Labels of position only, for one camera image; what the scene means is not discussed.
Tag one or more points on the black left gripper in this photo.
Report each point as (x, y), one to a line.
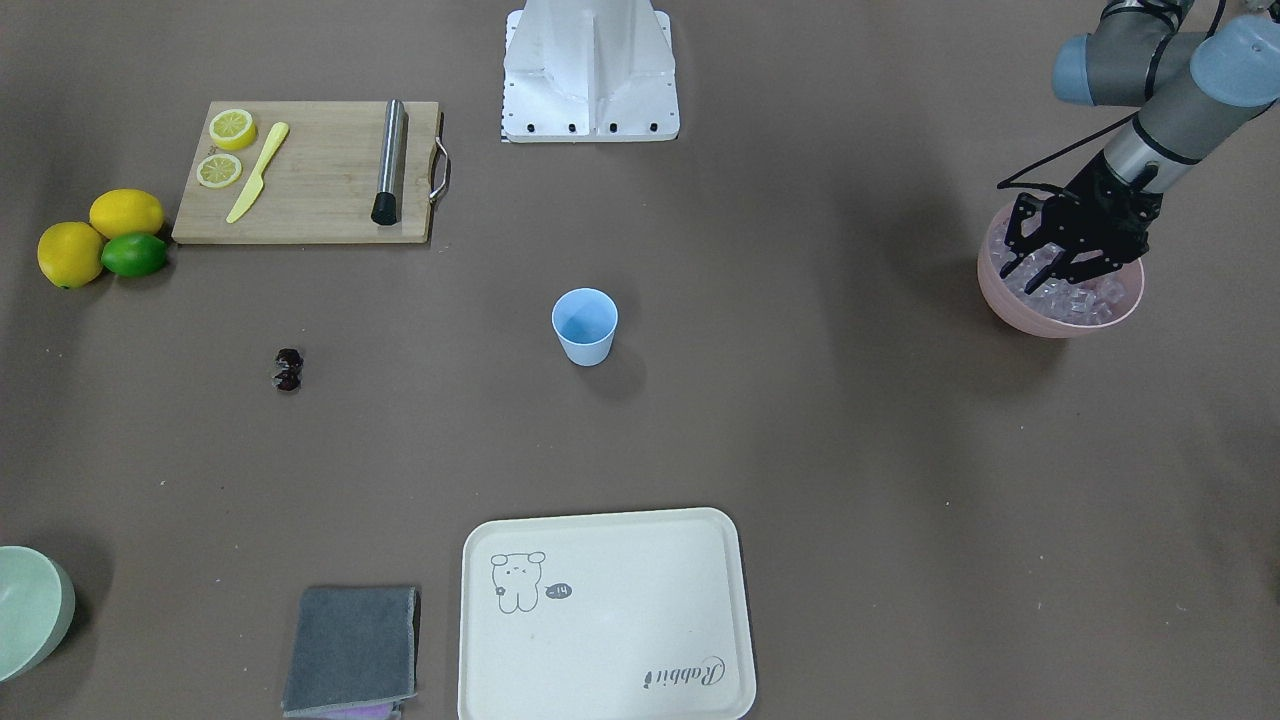
(1103, 191)

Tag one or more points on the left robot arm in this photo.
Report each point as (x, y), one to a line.
(1187, 93)

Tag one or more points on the pile of ice cubes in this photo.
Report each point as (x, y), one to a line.
(1075, 295)

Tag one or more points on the light blue plastic cup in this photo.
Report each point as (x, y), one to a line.
(585, 321)

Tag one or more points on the pink bowl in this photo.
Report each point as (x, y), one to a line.
(1060, 310)

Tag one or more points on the cream rabbit tray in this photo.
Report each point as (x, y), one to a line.
(625, 615)

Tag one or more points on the steel muddler black tip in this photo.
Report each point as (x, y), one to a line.
(386, 206)

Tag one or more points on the wooden cutting board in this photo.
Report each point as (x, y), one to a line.
(321, 184)

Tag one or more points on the folded grey cloth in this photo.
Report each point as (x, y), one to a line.
(354, 653)

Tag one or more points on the yellow plastic knife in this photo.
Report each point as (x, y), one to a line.
(255, 182)

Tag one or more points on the lemon half slice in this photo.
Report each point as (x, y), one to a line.
(218, 171)
(232, 129)

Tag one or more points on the green lime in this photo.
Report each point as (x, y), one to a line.
(134, 254)

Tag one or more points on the yellow lemon near lime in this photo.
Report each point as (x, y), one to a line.
(126, 211)

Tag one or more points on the mint green bowl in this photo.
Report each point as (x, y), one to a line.
(38, 602)

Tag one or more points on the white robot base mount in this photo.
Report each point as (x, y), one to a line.
(589, 71)

